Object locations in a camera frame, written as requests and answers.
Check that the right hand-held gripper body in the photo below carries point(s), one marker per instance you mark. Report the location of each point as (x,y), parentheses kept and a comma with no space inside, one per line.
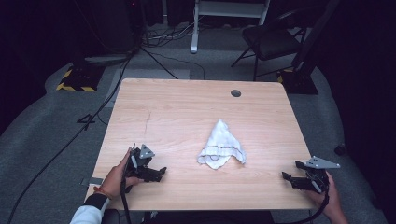
(317,180)

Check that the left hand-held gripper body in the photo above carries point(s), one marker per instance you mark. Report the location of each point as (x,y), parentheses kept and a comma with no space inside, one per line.
(138,165)

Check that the white cloth with coloured stitching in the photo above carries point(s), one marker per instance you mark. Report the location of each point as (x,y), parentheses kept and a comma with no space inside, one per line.
(221,146)

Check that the person's right hand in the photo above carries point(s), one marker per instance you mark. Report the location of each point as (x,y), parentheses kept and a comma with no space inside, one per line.
(331,202)

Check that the person's left hand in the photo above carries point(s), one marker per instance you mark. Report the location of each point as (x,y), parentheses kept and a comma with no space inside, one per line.
(115,182)

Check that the black caster wheel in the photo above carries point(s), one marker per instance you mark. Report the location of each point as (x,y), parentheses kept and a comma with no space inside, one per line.
(340,150)

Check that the red wristband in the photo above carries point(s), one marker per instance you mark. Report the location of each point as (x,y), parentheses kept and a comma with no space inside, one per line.
(102,192)

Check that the person's dark lap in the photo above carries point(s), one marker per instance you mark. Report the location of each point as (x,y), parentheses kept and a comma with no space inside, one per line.
(202,217)

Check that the black chair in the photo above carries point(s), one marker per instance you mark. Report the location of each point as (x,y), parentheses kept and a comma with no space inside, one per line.
(267,40)

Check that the black slanted stand pole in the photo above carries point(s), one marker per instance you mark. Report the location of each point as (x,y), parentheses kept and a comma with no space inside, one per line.
(314,34)

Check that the dark equipment box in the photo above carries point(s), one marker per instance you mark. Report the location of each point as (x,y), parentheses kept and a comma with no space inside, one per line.
(118,28)

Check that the black yellow striped base plate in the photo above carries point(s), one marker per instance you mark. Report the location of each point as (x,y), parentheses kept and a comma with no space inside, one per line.
(79,79)
(299,82)

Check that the white metal stand frame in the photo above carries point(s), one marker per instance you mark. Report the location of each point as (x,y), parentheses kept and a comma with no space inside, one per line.
(229,9)

